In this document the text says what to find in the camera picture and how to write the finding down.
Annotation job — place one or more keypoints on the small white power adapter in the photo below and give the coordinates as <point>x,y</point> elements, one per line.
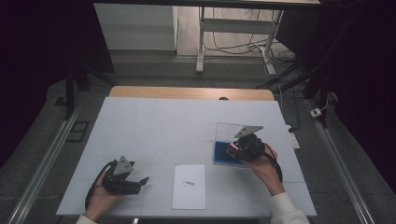
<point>316,112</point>

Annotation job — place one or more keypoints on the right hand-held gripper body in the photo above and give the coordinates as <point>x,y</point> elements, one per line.
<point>247,146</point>

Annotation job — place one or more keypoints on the wooden table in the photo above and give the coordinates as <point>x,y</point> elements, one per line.
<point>186,93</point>

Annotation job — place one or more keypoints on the dark curtain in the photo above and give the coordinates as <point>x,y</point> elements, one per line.
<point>40,62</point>
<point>358,77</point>

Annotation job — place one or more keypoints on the white paper sheet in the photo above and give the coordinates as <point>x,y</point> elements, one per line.
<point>189,194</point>

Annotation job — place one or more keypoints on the black stand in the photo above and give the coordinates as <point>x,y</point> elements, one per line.
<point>317,84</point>
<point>70,93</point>

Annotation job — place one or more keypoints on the person's left hand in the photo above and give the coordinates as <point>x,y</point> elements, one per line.
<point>101,202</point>

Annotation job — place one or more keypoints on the black floor plate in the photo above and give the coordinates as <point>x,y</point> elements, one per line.
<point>77,131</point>

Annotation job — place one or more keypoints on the metal floor rail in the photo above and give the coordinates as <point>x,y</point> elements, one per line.
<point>40,171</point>
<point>342,174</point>

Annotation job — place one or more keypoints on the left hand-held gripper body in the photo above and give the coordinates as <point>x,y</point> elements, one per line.
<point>120,177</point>

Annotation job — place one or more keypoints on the white metal desk frame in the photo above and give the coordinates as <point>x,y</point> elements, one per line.
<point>236,26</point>

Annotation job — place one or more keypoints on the small red object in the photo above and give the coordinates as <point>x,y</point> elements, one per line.
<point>233,146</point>

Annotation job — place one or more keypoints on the white table cover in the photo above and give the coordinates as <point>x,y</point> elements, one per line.
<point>162,130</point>

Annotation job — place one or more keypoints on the person's right hand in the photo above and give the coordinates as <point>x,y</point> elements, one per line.
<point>264,172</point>

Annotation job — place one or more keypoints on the white cabinet panel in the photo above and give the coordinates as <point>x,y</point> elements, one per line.
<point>135,26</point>

